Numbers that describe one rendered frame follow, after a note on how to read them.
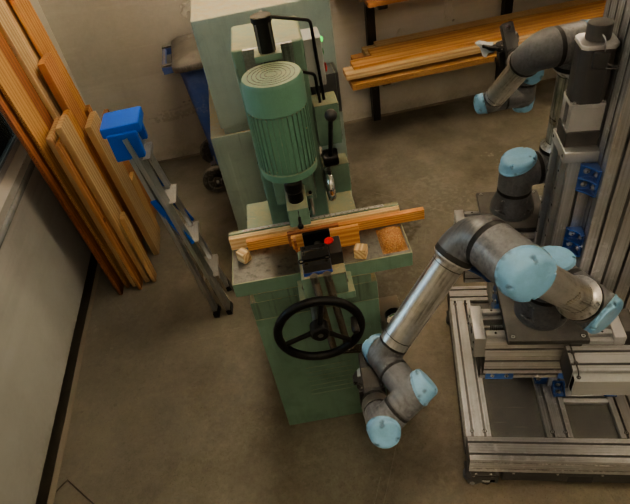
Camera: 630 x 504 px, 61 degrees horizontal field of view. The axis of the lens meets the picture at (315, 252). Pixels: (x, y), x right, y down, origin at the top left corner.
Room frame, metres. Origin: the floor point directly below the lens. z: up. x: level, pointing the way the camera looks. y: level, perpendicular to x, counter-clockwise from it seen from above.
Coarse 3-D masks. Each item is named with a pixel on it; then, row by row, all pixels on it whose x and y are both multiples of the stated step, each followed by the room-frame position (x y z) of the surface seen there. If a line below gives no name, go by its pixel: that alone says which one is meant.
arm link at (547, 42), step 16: (544, 32) 1.48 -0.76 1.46; (528, 48) 1.47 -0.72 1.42; (544, 48) 1.44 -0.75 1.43; (560, 48) 1.43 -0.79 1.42; (512, 64) 1.51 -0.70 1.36; (528, 64) 1.46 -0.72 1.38; (544, 64) 1.44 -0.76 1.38; (496, 80) 1.64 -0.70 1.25; (512, 80) 1.55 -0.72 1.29; (480, 96) 1.73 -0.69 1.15; (496, 96) 1.64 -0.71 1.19; (480, 112) 1.71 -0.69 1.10
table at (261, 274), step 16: (400, 224) 1.41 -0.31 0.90; (368, 240) 1.36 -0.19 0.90; (256, 256) 1.39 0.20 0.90; (272, 256) 1.37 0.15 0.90; (288, 256) 1.36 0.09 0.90; (352, 256) 1.30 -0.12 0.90; (368, 256) 1.28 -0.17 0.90; (384, 256) 1.27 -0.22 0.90; (400, 256) 1.26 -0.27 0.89; (240, 272) 1.32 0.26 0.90; (256, 272) 1.31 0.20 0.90; (272, 272) 1.29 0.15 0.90; (288, 272) 1.28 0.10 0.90; (352, 272) 1.26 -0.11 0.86; (368, 272) 1.26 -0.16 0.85; (240, 288) 1.27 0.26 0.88; (256, 288) 1.27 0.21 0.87; (272, 288) 1.27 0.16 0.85; (352, 288) 1.18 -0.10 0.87
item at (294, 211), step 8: (304, 192) 1.47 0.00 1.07; (304, 200) 1.42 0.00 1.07; (288, 208) 1.39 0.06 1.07; (296, 208) 1.39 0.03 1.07; (304, 208) 1.38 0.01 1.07; (288, 216) 1.38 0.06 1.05; (296, 216) 1.38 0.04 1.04; (304, 216) 1.38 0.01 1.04; (296, 224) 1.38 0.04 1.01; (304, 224) 1.38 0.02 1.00
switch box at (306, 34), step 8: (304, 32) 1.76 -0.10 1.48; (304, 40) 1.70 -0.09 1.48; (320, 40) 1.70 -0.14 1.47; (304, 48) 1.70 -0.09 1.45; (312, 48) 1.70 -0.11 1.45; (320, 48) 1.70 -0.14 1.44; (312, 56) 1.70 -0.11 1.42; (320, 56) 1.70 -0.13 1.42; (312, 64) 1.70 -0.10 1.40; (320, 64) 1.70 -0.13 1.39; (312, 80) 1.70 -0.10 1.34
